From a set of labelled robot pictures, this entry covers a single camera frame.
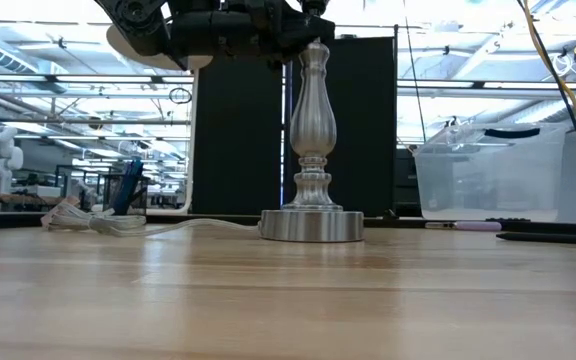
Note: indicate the black cup with blue item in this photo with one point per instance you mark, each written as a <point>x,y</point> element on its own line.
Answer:
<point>129,187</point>

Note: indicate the black partition panel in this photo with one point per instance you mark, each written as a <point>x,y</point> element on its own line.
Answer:
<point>233,150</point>

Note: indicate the black pen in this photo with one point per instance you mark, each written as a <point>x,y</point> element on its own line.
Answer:
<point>553,238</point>

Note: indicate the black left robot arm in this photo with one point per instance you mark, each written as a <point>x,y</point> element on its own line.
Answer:
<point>138,25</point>

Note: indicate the clear plastic storage bin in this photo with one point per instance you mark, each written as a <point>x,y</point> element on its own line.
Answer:
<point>493,180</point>

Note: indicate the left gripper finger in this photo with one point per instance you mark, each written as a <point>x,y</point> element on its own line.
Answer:
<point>308,32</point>

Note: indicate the silver lamp base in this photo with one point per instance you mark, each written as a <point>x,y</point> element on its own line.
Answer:
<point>313,130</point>

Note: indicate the red white warning tag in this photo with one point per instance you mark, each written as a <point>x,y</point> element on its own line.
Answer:
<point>60,205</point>

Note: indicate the black aluminium frame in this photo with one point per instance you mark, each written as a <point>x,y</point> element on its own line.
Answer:
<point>418,222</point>

